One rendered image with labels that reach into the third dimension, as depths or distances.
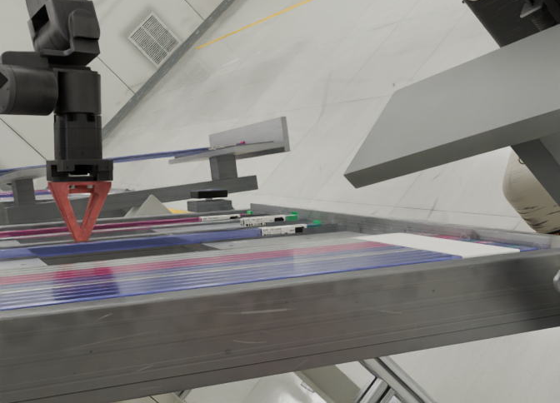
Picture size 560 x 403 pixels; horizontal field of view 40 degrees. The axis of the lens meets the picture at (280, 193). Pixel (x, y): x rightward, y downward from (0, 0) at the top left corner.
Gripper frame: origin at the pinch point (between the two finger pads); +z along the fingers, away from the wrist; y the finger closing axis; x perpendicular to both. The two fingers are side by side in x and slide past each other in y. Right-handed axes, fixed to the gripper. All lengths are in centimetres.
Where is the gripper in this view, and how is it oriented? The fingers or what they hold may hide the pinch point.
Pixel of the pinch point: (80, 234)
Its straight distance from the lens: 98.2
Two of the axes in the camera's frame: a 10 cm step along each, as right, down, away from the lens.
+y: 4.1, 0.3, -9.1
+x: 9.1, -0.3, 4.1
